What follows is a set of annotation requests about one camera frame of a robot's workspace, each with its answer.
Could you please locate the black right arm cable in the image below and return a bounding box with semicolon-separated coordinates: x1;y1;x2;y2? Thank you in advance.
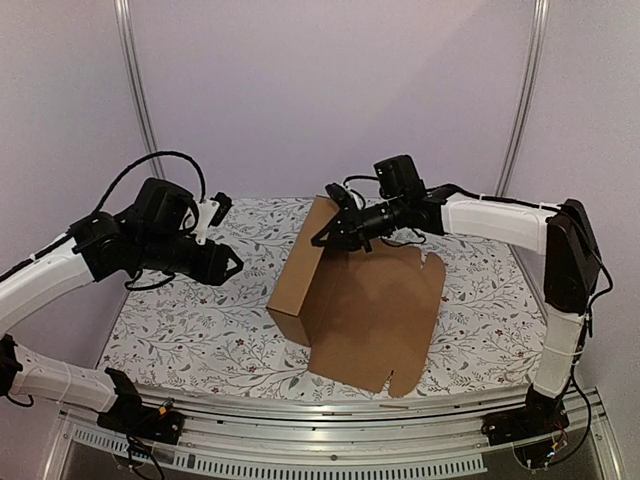
342;172;556;249

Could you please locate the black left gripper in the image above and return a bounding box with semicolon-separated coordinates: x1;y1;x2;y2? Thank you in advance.
137;231;245;286

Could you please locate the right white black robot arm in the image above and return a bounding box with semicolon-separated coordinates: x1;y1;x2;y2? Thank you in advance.
311;154;614;446

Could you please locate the aluminium front rail frame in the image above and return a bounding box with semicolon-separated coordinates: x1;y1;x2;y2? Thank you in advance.
43;387;631;479

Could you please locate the aluminium corner post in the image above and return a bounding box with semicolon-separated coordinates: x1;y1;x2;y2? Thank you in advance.
495;0;550;197
113;0;157;153

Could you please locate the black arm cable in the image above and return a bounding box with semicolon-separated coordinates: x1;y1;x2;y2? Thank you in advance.
342;172;556;249
94;151;209;216

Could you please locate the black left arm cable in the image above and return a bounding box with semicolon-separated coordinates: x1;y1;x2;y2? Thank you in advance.
94;151;209;216

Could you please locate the right aluminium corner post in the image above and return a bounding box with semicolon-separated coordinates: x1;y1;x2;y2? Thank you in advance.
495;0;550;197

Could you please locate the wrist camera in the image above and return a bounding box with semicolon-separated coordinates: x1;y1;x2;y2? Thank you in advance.
325;183;366;211
192;192;232;246

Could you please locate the brown cardboard box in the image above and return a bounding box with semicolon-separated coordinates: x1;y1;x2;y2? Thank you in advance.
267;196;446;398

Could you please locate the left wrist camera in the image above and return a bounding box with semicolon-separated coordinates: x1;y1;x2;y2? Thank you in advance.
192;192;232;246

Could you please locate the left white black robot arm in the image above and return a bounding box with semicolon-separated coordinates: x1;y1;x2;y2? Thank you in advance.
1;178;243;443

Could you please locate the left aluminium corner post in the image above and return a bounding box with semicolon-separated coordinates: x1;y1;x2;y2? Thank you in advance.
113;0;157;153

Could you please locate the white floral table cloth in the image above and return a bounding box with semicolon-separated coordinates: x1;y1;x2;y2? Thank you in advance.
100;198;546;403

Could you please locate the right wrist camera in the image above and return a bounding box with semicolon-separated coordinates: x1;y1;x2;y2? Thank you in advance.
325;183;366;211

